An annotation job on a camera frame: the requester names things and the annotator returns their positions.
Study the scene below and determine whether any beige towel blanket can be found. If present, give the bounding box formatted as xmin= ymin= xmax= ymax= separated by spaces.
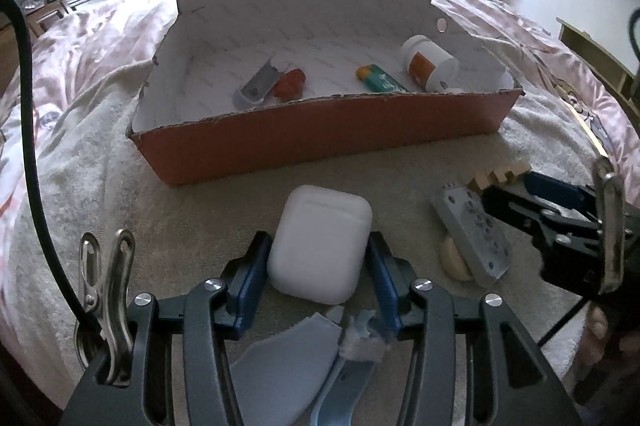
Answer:
xmin=10 ymin=61 xmax=616 ymax=426

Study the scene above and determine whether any grey metal plate with holes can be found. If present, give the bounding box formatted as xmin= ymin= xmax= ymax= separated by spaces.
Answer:
xmin=432 ymin=182 xmax=512 ymax=288

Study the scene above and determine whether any light blue plastic shell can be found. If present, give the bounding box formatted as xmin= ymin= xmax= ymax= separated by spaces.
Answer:
xmin=229 ymin=306 xmax=346 ymax=426

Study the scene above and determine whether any blue curved plastic handle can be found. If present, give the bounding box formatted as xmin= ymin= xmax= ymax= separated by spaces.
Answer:
xmin=310 ymin=310 xmax=391 ymax=426

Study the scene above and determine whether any person's right hand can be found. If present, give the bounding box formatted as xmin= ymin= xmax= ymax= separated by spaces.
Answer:
xmin=580 ymin=306 xmax=640 ymax=382

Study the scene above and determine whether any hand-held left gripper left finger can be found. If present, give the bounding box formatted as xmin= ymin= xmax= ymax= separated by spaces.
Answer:
xmin=60 ymin=231 xmax=273 ymax=426

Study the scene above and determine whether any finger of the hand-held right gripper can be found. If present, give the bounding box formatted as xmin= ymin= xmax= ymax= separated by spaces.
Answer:
xmin=522 ymin=171 xmax=598 ymax=217
xmin=481 ymin=183 xmax=601 ymax=247

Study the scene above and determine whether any red plastic piece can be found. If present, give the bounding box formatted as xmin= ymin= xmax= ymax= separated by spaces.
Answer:
xmin=272 ymin=68 xmax=307 ymax=99

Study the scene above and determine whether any red cardboard box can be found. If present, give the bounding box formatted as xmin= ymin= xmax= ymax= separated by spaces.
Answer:
xmin=127 ymin=0 xmax=525 ymax=187

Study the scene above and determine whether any white bottle with orange label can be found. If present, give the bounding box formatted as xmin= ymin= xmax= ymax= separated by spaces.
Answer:
xmin=400 ymin=35 xmax=460 ymax=93

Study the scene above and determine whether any white earbud case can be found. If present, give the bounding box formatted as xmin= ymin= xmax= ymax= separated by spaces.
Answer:
xmin=267 ymin=185 xmax=373 ymax=305

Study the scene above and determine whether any green tube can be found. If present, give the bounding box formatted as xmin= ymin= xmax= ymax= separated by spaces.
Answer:
xmin=356 ymin=64 xmax=412 ymax=94

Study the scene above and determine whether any black cable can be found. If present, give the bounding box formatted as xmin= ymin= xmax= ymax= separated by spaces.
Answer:
xmin=539 ymin=293 xmax=588 ymax=349
xmin=0 ymin=0 xmax=91 ymax=327

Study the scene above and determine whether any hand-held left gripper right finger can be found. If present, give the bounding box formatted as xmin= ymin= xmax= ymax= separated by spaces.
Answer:
xmin=366 ymin=231 xmax=583 ymax=426

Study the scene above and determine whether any lavender curved plastic piece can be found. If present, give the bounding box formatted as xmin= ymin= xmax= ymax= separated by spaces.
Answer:
xmin=234 ymin=60 xmax=291 ymax=111

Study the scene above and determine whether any pink printed quilt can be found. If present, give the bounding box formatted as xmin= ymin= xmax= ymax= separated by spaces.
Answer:
xmin=0 ymin=0 xmax=640 ymax=357

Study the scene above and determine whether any beige oval piece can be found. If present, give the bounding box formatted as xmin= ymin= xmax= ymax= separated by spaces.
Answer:
xmin=440 ymin=236 xmax=475 ymax=282

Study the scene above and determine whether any olive wooden rack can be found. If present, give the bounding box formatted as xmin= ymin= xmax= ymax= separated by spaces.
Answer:
xmin=556 ymin=17 xmax=640 ymax=117

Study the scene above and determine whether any wooden puzzle block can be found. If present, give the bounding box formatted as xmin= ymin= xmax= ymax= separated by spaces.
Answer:
xmin=470 ymin=161 xmax=532 ymax=193

